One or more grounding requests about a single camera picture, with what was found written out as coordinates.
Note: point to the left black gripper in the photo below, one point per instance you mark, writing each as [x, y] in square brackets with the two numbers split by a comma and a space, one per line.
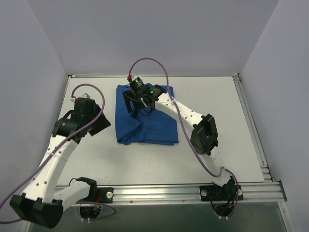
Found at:
[97, 118]

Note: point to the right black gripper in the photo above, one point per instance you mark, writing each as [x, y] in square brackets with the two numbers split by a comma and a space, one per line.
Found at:
[134, 101]

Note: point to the blue surgical drape cloth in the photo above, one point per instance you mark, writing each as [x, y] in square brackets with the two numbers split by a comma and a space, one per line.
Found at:
[136, 127]

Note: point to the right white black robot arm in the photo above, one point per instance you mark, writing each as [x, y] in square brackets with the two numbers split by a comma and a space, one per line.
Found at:
[200, 131]

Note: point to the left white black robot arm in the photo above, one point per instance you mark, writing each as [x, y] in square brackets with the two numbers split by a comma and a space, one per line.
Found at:
[38, 203]

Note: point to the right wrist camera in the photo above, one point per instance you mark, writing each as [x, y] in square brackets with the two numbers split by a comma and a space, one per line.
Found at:
[136, 83]

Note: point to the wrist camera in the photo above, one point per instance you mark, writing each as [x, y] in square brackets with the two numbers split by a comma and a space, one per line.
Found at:
[136, 83]
[74, 98]

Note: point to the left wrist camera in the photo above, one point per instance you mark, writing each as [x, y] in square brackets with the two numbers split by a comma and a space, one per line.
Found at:
[74, 98]

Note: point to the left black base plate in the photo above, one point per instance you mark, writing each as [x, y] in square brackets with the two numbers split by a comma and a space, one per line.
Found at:
[104, 195]

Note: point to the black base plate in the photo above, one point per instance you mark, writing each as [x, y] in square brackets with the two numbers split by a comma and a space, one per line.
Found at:
[104, 195]
[216, 193]

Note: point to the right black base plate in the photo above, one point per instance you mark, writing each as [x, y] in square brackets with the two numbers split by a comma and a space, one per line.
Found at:
[216, 193]

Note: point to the aluminium right side rail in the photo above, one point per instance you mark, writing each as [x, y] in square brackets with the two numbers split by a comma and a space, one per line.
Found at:
[252, 129]

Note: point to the aluminium rail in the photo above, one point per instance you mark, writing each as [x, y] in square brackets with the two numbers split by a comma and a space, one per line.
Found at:
[157, 192]
[252, 129]

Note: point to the aluminium front rail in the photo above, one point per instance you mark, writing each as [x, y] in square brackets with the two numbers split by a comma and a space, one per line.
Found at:
[157, 192]

